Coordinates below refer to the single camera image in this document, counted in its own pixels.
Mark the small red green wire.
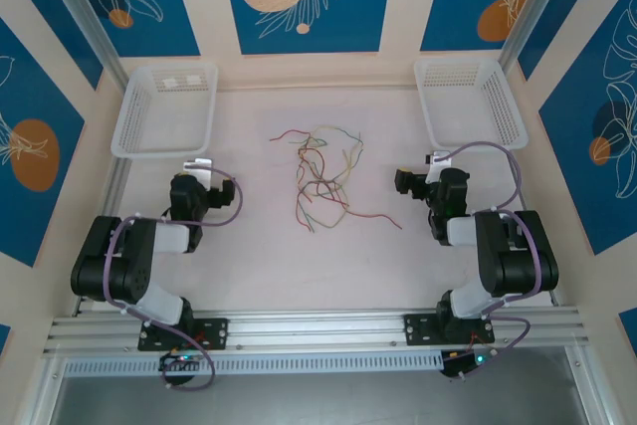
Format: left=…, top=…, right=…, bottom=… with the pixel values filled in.
left=298, top=173, right=349, bottom=197

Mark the purple camera cable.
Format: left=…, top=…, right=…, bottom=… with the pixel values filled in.
left=102, top=175, right=244, bottom=391
left=432, top=140, right=543, bottom=381

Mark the white slotted cable duct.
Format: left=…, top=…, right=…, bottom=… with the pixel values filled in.
left=63, top=348, right=445, bottom=379

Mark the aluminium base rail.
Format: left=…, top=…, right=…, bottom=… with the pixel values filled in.
left=42, top=305, right=593, bottom=360

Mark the white basket with stickers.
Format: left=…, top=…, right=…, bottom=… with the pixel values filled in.
left=109, top=64, right=220, bottom=161

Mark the red cable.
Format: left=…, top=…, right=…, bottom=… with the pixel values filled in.
left=296, top=145, right=349, bottom=233
left=269, top=128, right=316, bottom=143
left=318, top=180, right=403, bottom=231

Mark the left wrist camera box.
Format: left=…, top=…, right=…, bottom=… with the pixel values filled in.
left=182, top=157, right=215, bottom=183

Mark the small controller board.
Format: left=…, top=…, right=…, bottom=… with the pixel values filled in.
left=440, top=352, right=488, bottom=379
left=158, top=350, right=206, bottom=372

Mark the aluminium frame post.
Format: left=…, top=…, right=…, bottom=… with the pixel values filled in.
left=35, top=0, right=125, bottom=93
left=500, top=0, right=571, bottom=73

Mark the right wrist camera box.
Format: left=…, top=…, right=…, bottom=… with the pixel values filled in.
left=427, top=149, right=453, bottom=171

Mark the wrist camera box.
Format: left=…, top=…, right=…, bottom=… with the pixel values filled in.
left=427, top=149, right=453, bottom=171
left=182, top=157, right=215, bottom=183

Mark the white perforated plastic basket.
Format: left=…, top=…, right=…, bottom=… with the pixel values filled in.
left=413, top=57, right=529, bottom=152

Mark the grey metal plate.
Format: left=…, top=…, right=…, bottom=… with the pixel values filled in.
left=47, top=369, right=596, bottom=425

